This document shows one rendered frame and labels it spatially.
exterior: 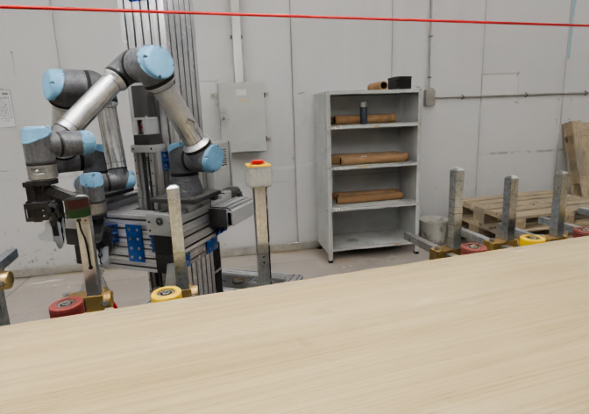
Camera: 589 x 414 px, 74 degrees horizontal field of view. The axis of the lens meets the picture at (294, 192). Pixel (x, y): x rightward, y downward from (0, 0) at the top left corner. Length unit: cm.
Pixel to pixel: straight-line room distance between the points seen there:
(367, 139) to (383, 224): 93
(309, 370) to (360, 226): 345
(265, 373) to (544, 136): 469
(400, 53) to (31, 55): 330
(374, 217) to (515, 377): 347
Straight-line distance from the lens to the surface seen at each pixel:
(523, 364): 90
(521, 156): 503
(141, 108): 196
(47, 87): 177
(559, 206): 192
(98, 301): 132
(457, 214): 158
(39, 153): 131
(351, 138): 400
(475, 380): 83
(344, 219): 411
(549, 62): 519
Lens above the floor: 137
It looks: 11 degrees down
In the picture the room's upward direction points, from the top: 2 degrees counter-clockwise
